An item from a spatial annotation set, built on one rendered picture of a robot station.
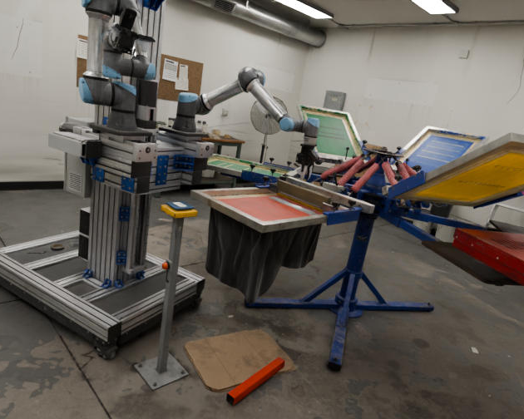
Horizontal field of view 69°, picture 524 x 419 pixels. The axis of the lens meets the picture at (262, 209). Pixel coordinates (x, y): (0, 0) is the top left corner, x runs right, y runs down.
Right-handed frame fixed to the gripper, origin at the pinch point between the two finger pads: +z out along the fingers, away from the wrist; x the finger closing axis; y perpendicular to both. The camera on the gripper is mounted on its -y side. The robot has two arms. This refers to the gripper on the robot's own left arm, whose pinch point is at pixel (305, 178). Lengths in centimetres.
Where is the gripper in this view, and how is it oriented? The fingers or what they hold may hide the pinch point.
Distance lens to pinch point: 229.0
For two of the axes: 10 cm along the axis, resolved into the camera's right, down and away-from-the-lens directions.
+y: -6.9, -2.9, 6.7
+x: -7.1, 0.8, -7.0
